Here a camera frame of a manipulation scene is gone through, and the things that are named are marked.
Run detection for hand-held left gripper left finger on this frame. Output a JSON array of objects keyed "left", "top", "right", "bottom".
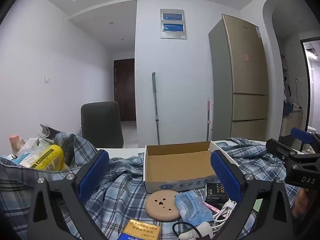
[{"left": 27, "top": 149, "right": 110, "bottom": 240}]

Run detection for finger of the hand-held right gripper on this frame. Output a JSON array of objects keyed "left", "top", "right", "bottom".
[
  {"left": 290, "top": 127, "right": 318, "bottom": 153},
  {"left": 266, "top": 138, "right": 302, "bottom": 167}
]

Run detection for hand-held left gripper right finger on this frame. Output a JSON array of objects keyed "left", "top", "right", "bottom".
[{"left": 210, "top": 149, "right": 294, "bottom": 240}]

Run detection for black tissue pack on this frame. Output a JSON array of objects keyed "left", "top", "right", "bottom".
[{"left": 204, "top": 182, "right": 228, "bottom": 197}]

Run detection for light green pad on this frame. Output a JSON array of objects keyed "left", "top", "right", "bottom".
[{"left": 252, "top": 198, "right": 263, "bottom": 212}]

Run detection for light blue tissue packet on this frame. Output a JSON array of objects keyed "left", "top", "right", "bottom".
[{"left": 174, "top": 190, "right": 214, "bottom": 224}]

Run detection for shallow cardboard box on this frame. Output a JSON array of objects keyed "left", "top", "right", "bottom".
[{"left": 143, "top": 141, "right": 235, "bottom": 194}]

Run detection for black hair tie white plush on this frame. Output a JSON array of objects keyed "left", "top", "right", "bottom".
[{"left": 172, "top": 221, "right": 215, "bottom": 240}]

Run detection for gold foil packet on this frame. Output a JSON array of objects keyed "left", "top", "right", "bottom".
[{"left": 122, "top": 219, "right": 162, "bottom": 240}]

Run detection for round beige disc with holes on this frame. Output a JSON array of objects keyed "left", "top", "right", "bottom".
[{"left": 145, "top": 189, "right": 181, "bottom": 222}]

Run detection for person's right hand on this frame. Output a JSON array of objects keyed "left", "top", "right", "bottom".
[{"left": 292, "top": 187, "right": 313, "bottom": 219}]

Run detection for beige cabinet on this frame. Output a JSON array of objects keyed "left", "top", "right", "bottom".
[{"left": 279, "top": 105, "right": 304, "bottom": 138}]

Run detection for blue plaid shirt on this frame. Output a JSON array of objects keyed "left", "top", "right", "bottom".
[{"left": 0, "top": 132, "right": 300, "bottom": 240}]

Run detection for pink flat stick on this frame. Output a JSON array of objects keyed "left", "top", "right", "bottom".
[{"left": 204, "top": 201, "right": 222, "bottom": 212}]

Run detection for hanging clothes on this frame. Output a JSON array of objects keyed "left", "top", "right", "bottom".
[{"left": 282, "top": 55, "right": 293, "bottom": 117}]

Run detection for yellow plastic bag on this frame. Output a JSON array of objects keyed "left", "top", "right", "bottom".
[{"left": 28, "top": 144, "right": 67, "bottom": 172}]

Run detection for dark grey chair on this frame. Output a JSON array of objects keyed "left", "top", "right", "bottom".
[{"left": 80, "top": 101, "right": 124, "bottom": 148}]

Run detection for black and white torn packaging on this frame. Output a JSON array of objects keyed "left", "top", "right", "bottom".
[{"left": 39, "top": 124, "right": 63, "bottom": 142}]

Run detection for white and blue packet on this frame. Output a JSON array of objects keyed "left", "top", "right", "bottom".
[{"left": 11, "top": 138, "right": 48, "bottom": 167}]

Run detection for dark blue packet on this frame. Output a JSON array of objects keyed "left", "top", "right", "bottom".
[{"left": 116, "top": 232, "right": 140, "bottom": 240}]

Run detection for gold refrigerator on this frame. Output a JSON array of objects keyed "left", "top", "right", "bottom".
[{"left": 208, "top": 14, "right": 270, "bottom": 142}]

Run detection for pink bottle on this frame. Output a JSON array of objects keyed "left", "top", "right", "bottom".
[{"left": 9, "top": 134, "right": 20, "bottom": 153}]

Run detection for dark brown door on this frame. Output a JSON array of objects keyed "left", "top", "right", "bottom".
[{"left": 113, "top": 58, "right": 136, "bottom": 122}]

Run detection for grey mop pole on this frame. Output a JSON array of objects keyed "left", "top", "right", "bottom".
[{"left": 151, "top": 72, "right": 161, "bottom": 145}]

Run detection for grey electrical panel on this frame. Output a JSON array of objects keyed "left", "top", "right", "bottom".
[{"left": 160, "top": 8, "right": 187, "bottom": 40}]

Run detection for white charging cable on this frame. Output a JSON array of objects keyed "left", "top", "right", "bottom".
[{"left": 212, "top": 199, "right": 238, "bottom": 231}]

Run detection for pink mop handle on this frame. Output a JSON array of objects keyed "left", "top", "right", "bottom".
[{"left": 206, "top": 98, "right": 211, "bottom": 142}]

